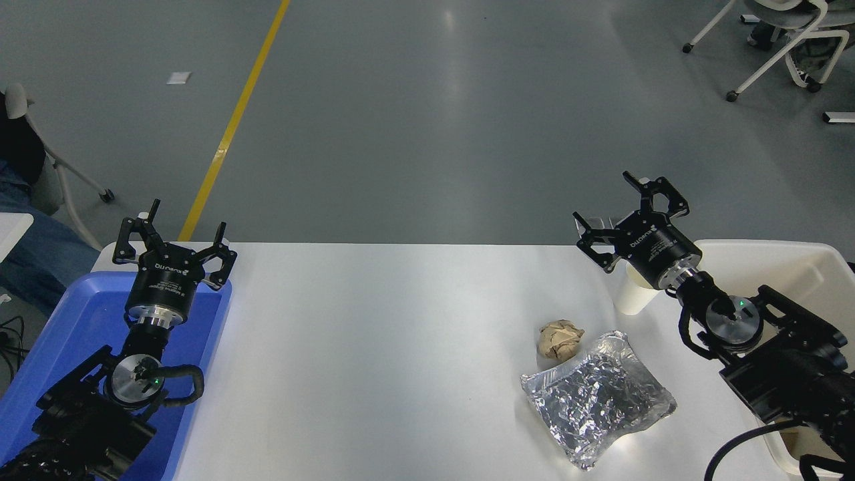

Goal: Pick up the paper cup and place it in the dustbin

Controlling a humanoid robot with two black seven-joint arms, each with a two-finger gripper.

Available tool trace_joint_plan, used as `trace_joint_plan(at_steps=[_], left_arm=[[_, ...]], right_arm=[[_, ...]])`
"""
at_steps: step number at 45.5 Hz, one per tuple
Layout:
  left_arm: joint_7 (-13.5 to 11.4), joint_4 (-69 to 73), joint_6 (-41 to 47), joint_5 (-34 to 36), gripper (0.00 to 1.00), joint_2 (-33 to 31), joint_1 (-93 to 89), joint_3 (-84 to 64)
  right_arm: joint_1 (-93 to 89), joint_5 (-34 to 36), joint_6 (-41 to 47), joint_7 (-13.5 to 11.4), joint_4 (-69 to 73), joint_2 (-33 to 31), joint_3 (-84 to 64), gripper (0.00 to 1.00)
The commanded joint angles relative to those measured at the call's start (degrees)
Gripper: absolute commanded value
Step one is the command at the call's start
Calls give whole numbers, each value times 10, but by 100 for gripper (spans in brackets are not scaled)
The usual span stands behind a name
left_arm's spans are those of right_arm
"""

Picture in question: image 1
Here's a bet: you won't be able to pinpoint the white grey office chair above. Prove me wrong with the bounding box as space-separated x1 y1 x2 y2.
681 0 855 103

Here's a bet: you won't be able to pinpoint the white paper cup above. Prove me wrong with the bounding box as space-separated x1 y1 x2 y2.
613 257 659 316

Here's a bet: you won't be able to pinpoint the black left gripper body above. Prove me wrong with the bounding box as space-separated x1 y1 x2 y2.
126 243 209 316

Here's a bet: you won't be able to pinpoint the blue plastic tray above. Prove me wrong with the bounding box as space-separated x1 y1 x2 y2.
0 271 233 481

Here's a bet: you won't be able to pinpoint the person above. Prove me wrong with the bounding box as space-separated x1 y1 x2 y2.
0 90 102 316

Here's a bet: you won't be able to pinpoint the black floor cables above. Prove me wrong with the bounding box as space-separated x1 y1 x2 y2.
0 315 28 376

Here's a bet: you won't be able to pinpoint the crumpled tan paper ball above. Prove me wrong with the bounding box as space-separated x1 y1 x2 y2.
538 319 585 362

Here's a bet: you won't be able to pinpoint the white side table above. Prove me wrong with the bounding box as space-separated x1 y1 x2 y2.
0 212 35 263

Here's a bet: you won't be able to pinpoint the white wheeled chair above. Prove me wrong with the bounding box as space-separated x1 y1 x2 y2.
4 83 116 252

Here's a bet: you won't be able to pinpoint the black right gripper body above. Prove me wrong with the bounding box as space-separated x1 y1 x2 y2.
614 210 704 290

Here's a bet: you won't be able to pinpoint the crumpled silver foil tray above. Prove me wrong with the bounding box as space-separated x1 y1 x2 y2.
520 330 677 472

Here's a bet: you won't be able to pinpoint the large pale plastic bin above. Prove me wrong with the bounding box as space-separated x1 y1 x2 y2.
691 239 855 479

